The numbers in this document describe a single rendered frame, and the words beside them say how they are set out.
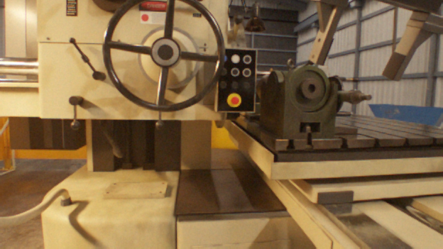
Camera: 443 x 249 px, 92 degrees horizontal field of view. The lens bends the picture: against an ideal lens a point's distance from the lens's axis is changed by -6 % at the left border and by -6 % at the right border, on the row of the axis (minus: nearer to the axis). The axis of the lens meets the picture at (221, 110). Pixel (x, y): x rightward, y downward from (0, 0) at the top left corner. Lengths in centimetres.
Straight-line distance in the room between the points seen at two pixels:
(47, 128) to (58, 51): 90
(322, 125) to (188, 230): 76
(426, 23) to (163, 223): 111
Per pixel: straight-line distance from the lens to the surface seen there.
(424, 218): 127
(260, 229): 124
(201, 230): 119
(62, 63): 109
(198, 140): 165
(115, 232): 124
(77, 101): 102
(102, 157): 178
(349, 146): 109
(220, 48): 73
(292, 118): 94
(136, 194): 135
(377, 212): 118
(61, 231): 135
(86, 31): 106
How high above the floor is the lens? 119
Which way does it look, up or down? 5 degrees down
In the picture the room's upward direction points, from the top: 2 degrees clockwise
